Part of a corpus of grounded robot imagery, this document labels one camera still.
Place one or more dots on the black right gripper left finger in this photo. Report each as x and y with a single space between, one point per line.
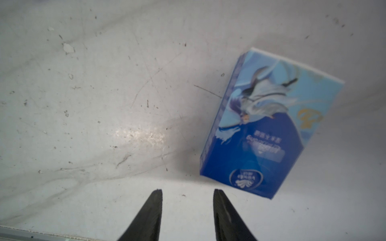
146 225

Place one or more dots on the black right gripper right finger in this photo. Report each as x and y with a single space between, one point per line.
229 225

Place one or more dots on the light blue tissue pack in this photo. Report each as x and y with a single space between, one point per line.
271 108

